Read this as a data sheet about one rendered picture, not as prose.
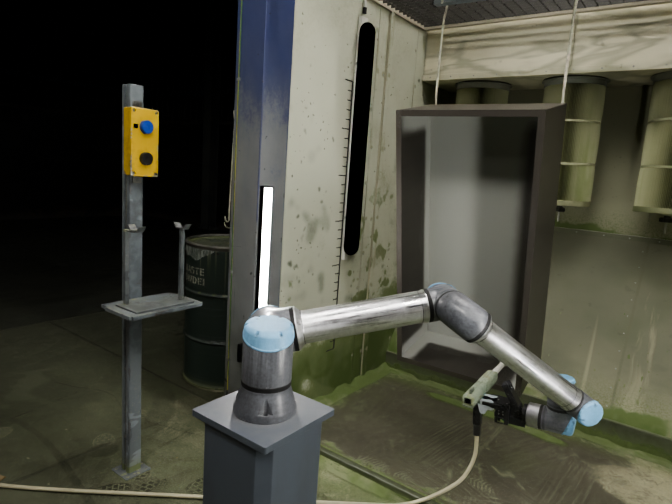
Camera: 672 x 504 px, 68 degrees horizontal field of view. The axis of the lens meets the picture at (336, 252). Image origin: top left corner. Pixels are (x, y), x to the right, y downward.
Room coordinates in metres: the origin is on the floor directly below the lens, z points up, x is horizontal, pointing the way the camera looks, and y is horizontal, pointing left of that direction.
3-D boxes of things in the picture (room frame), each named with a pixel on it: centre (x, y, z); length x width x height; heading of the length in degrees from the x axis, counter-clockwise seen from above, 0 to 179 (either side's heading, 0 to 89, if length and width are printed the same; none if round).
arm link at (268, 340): (1.43, 0.18, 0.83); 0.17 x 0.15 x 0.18; 8
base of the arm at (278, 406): (1.43, 0.18, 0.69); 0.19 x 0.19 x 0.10
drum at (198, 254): (3.14, 0.66, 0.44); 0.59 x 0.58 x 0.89; 34
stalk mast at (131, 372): (2.03, 0.84, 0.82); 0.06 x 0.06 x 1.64; 54
